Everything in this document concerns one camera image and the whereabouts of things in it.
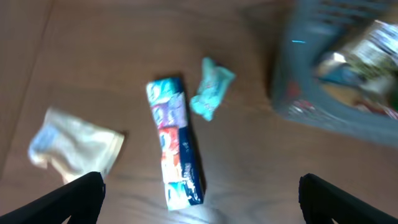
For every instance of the teal snack packet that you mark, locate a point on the teal snack packet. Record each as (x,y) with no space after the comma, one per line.
(212,88)

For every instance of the crumpled beige paper bag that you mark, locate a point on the crumpled beige paper bag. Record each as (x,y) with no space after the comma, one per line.
(73,146)

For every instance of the grey plastic slotted basket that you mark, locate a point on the grey plastic slotted basket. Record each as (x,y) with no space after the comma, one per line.
(313,26)

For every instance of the gold foil food pouch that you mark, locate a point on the gold foil food pouch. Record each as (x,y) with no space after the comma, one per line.
(365,61)

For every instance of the orange spaghetti packet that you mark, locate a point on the orange spaghetti packet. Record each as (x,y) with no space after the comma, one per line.
(335,98)

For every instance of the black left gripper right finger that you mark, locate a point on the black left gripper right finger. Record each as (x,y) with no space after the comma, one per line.
(323,203)

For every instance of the Kleenex tissue multipack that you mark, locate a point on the Kleenex tissue multipack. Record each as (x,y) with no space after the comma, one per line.
(179,167)

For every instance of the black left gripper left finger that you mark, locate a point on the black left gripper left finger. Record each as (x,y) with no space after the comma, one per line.
(79,201)

